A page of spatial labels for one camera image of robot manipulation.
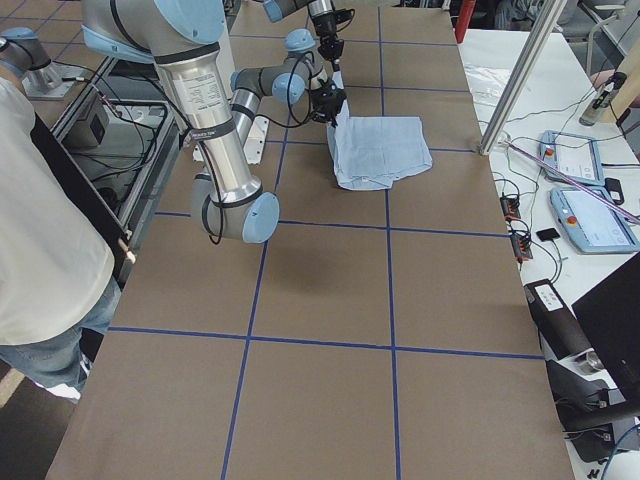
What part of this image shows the lower teach pendant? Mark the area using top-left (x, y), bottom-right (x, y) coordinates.
top-left (549, 187), bottom-right (639, 254)

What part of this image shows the white pedestal column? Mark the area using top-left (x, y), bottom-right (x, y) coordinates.
top-left (193, 27), bottom-right (269, 164)

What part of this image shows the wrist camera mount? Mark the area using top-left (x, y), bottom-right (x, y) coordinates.
top-left (333, 8), bottom-right (355, 25)

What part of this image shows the reacher grabber stick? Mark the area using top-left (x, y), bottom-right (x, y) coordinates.
top-left (504, 141), bottom-right (639, 225)

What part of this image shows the aluminium frame post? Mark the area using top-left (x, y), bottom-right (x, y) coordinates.
top-left (478, 0), bottom-right (566, 155)

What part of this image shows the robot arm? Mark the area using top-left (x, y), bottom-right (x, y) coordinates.
top-left (263, 0), bottom-right (355, 72)
top-left (82, 1), bottom-right (353, 244)

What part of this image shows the light blue button shirt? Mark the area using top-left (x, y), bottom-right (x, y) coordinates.
top-left (327, 102), bottom-right (433, 191)

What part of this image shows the small black device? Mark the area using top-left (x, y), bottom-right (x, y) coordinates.
top-left (536, 228), bottom-right (560, 242)

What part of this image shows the upper teach pendant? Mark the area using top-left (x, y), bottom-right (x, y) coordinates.
top-left (540, 130), bottom-right (605, 186)

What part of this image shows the red tube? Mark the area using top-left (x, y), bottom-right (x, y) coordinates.
top-left (454, 0), bottom-right (476, 44)

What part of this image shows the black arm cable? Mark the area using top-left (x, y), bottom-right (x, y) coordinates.
top-left (189, 47), bottom-right (331, 246)

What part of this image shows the grey control box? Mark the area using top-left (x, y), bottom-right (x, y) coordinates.
top-left (62, 96), bottom-right (109, 149)

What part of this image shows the teach pendant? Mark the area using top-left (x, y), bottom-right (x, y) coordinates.
top-left (549, 187), bottom-right (639, 254)
top-left (540, 130), bottom-right (605, 186)

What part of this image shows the spare robot base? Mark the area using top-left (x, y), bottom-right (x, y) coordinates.
top-left (1, 27), bottom-right (89, 100)

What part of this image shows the person in white shirt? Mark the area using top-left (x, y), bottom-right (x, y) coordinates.
top-left (1, 62), bottom-right (121, 403)

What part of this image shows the black monitor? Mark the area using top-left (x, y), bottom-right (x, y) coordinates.
top-left (572, 255), bottom-right (639, 400)

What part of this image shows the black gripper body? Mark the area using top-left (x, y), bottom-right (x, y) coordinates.
top-left (311, 12), bottom-right (344, 70)
top-left (309, 82), bottom-right (346, 125)

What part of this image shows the orange circuit board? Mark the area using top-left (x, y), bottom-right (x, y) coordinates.
top-left (500, 196), bottom-right (522, 221)
top-left (509, 230), bottom-right (533, 264)

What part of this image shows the black roll with label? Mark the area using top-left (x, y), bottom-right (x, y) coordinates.
top-left (523, 279), bottom-right (592, 359)

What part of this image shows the clear plastic bag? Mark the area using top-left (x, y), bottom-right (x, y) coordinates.
top-left (464, 64), bottom-right (511, 107)

